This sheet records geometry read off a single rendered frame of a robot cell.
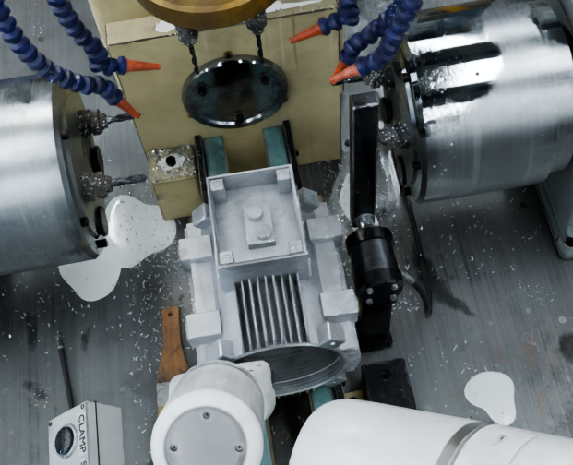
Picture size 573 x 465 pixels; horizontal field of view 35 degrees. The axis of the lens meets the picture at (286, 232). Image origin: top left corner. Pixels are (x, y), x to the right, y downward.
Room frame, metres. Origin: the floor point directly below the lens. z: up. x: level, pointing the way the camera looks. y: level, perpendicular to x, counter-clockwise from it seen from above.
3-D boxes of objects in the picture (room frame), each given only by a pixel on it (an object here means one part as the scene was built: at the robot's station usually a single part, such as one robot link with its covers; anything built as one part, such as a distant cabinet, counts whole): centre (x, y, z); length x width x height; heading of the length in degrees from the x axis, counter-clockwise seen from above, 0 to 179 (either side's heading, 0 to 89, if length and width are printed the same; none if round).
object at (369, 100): (0.58, -0.10, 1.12); 0.04 x 0.03 x 0.26; 3
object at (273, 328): (0.48, 0.03, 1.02); 0.20 x 0.19 x 0.19; 2
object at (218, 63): (0.79, 0.04, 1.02); 0.15 x 0.02 x 0.15; 93
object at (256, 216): (0.52, 0.03, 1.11); 0.12 x 0.11 x 0.07; 2
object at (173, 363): (0.48, 0.18, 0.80); 0.21 x 0.05 x 0.01; 0
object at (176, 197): (0.77, 0.15, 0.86); 0.07 x 0.06 x 0.12; 93
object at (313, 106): (0.86, 0.05, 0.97); 0.30 x 0.11 x 0.34; 93
